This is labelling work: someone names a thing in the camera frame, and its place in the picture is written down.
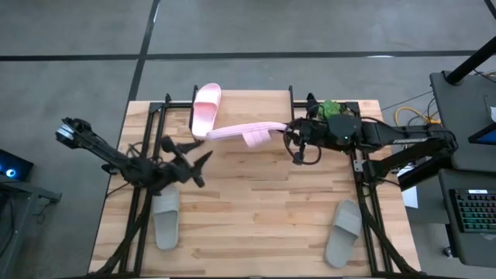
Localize potted succulent in patterned pot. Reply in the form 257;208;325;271
315;99;348;121

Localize grey metal cart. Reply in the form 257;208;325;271
0;174;63;279

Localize white paper sheet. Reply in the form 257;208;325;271
401;166;419;209

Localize pink rubber slide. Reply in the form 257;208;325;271
191;82;222;140
206;121;288;149

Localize grey desk top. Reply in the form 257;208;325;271
429;71;496;174

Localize dark keyboard desk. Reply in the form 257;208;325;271
439;170;496;268

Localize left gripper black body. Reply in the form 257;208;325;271
154;135;205;190

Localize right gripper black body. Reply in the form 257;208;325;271
288;117;331;166

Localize black sleeved cable bundle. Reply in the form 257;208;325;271
89;189;156;277
360;193;431;277

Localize grey rubber slide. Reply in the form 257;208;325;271
151;184;181;251
324;199;363;269

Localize black pole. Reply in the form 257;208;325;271
445;36;496;85

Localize tablet with blue screen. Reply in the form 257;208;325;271
467;122;496;146

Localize wooden shelf with black legs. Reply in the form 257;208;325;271
189;84;298;147

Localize yellow cable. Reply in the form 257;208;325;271
394;106;442;127

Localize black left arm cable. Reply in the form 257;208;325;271
126;141;156;160

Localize backlit black keyboard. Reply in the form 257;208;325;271
449;188;496;233

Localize black computer with blue light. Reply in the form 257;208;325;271
0;149;34;182

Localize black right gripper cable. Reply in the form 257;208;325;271
282;122;323;166

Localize black metal table frame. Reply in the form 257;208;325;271
115;92;396;277

